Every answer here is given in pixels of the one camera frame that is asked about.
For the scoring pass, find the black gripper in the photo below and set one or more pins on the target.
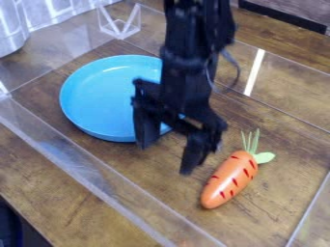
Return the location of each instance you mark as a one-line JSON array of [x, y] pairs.
[[177, 102]]

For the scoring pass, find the orange toy carrot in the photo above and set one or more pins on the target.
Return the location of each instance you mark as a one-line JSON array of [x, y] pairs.
[[235, 172]]

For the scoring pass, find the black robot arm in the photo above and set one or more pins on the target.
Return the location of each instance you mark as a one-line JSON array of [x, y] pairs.
[[199, 30]]

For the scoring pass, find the blue round tray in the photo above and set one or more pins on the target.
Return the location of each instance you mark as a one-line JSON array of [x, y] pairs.
[[95, 95]]

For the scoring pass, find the clear acrylic enclosure wall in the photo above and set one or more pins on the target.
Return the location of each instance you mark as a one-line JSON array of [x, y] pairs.
[[282, 211]]

